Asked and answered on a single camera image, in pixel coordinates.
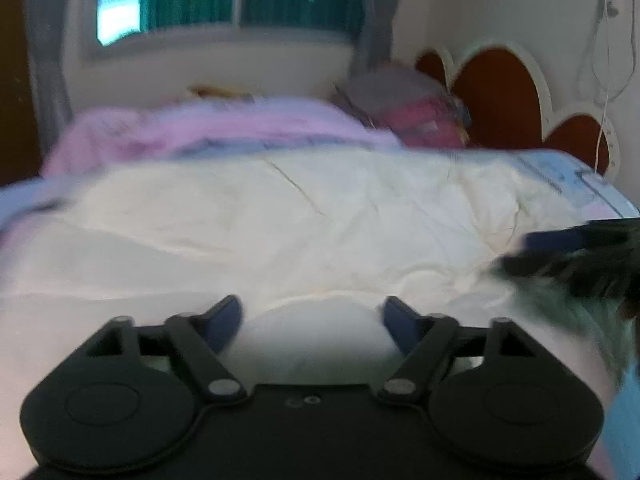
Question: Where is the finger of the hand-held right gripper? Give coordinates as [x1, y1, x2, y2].
[492, 251, 581, 280]
[517, 226, 603, 257]

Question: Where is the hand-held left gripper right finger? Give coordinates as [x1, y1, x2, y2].
[377, 296, 543, 405]

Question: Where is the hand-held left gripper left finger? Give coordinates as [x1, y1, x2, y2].
[82, 295, 248, 406]

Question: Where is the pile of folded clothes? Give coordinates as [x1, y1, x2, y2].
[334, 66, 475, 150]

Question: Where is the white bed sheet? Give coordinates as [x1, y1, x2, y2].
[0, 147, 640, 480]

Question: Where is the brown and white headboard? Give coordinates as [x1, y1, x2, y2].
[414, 41, 622, 180]

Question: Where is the pink blanket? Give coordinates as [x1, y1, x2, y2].
[42, 96, 403, 177]

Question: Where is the grey curtain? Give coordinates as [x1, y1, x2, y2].
[350, 0, 417, 72]
[24, 0, 73, 128]

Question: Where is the brown wooden door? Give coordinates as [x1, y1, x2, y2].
[0, 0, 42, 188]

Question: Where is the white charger cable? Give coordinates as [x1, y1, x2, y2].
[576, 0, 632, 173]

